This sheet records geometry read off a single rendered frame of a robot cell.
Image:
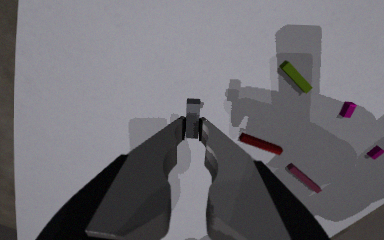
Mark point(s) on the magenta rectangular block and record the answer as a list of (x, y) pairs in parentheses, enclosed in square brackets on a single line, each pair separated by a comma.
[(347, 109), (375, 152)]

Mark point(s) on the dark red rod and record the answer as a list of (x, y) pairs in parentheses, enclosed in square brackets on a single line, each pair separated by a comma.
[(251, 140)]

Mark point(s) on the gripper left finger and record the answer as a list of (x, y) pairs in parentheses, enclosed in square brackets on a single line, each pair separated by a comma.
[(128, 200)]

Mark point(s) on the grey rod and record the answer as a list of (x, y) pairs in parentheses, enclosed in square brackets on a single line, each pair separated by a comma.
[(192, 118)]

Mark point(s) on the lime green rod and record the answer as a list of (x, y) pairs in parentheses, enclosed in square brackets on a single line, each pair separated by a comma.
[(295, 76)]

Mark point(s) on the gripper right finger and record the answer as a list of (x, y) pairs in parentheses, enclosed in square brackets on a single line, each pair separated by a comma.
[(247, 201)]

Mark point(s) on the dark pink rod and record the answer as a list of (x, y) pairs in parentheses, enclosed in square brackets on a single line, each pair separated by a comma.
[(298, 173)]

